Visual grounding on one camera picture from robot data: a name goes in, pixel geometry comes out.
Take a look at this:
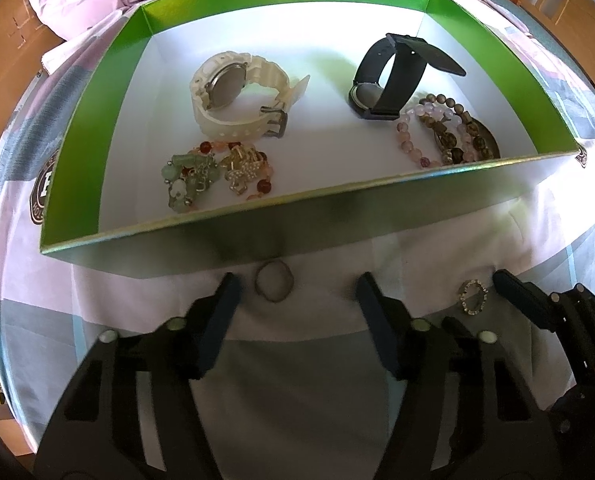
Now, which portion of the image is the green jade charm bracelet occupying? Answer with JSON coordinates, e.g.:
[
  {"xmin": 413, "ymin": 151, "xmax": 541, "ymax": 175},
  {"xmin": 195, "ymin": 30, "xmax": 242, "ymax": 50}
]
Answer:
[{"xmin": 161, "ymin": 154, "xmax": 223, "ymax": 213}]

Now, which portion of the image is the red and cream bead bracelet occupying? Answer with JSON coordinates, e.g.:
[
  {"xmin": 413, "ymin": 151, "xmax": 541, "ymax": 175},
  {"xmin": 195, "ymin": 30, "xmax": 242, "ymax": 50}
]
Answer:
[{"xmin": 192, "ymin": 141, "xmax": 278, "ymax": 201}]

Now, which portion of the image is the pink bead bracelet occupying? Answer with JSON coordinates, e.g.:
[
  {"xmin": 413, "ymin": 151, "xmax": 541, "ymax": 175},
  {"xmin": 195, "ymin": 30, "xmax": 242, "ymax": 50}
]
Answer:
[{"xmin": 396, "ymin": 101, "xmax": 478, "ymax": 168}]

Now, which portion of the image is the green cardboard box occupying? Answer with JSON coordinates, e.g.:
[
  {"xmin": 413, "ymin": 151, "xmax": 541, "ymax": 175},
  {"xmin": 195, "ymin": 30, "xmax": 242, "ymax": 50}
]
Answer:
[{"xmin": 40, "ymin": 0, "xmax": 581, "ymax": 281}]

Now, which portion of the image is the rhinestone ring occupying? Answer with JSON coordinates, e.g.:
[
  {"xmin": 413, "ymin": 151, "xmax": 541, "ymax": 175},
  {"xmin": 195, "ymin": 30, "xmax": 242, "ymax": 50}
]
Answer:
[{"xmin": 457, "ymin": 279, "xmax": 488, "ymax": 316}]

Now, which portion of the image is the dark thin ring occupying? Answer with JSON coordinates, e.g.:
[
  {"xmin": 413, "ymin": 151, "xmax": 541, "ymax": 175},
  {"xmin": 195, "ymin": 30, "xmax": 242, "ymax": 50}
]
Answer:
[{"xmin": 254, "ymin": 260, "xmax": 294, "ymax": 303}]

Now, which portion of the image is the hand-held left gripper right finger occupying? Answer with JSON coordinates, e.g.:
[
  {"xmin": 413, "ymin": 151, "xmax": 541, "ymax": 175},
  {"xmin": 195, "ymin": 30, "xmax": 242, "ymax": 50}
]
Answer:
[{"xmin": 357, "ymin": 272, "xmax": 558, "ymax": 480}]

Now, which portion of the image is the wooden bedside board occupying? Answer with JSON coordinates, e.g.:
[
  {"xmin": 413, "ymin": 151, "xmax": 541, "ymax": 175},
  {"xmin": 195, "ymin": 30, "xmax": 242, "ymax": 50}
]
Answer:
[{"xmin": 0, "ymin": 0, "xmax": 78, "ymax": 111}]

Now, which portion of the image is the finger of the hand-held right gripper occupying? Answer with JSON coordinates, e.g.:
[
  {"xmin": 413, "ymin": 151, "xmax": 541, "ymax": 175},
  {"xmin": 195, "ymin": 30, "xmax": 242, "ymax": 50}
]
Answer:
[{"xmin": 492, "ymin": 269, "xmax": 595, "ymax": 377}]

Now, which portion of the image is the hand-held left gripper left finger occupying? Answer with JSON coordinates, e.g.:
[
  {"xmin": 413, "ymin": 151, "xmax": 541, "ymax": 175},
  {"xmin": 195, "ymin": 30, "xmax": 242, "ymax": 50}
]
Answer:
[{"xmin": 34, "ymin": 272, "xmax": 243, "ymax": 480}]

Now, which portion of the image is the brown bead bracelet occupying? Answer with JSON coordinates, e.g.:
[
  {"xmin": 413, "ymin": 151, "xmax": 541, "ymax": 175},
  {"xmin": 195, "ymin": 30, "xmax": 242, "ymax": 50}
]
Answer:
[{"xmin": 417, "ymin": 92, "xmax": 493, "ymax": 166}]

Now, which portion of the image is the pink grey patchwork bedsheet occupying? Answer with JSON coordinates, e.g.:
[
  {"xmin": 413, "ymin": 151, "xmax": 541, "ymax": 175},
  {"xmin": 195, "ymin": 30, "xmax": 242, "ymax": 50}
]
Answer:
[{"xmin": 0, "ymin": 0, "xmax": 595, "ymax": 480}]

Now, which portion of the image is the black wristwatch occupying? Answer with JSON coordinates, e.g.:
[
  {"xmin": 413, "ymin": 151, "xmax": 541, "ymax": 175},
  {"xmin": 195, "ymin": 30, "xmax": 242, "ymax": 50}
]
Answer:
[{"xmin": 350, "ymin": 33, "xmax": 467, "ymax": 121}]

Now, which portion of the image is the white wristwatch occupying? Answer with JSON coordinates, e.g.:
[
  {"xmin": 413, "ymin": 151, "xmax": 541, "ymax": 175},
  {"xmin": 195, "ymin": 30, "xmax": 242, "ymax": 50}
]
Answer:
[{"xmin": 190, "ymin": 50, "xmax": 311, "ymax": 141}]

